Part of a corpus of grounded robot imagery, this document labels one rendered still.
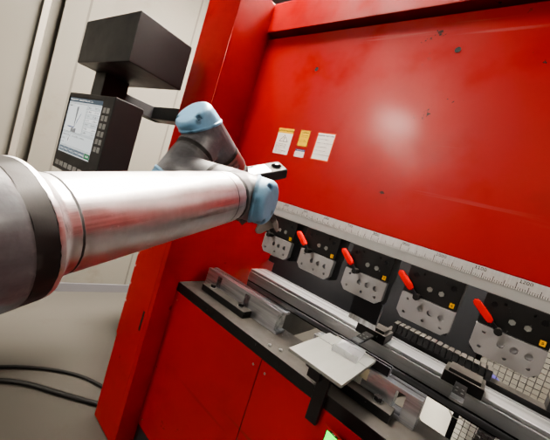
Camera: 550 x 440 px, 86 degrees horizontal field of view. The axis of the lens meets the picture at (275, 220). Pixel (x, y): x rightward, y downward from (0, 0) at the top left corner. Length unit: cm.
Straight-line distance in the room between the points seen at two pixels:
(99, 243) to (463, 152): 98
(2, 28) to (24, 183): 297
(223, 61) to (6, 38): 199
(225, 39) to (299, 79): 37
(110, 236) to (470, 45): 113
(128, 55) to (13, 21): 181
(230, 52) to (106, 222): 134
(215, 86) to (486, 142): 106
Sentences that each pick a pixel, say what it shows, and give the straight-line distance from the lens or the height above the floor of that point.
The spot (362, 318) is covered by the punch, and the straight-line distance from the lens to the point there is 112.
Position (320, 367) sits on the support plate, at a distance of 92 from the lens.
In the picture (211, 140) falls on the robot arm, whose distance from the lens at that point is 55.
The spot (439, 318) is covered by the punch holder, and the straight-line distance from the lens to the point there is 103.
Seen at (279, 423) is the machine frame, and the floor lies 68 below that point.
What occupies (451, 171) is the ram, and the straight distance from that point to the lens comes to 104.
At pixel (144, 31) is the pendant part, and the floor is 188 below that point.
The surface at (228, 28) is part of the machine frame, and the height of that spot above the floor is 207.
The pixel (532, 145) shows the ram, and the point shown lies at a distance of 105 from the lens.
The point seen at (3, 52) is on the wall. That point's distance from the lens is 314.
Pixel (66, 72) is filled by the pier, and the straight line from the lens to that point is 305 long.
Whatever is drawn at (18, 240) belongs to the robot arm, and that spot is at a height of 135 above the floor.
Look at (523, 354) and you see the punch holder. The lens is 102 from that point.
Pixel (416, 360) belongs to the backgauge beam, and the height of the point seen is 98.
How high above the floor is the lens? 141
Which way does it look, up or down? 4 degrees down
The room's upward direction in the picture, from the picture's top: 17 degrees clockwise
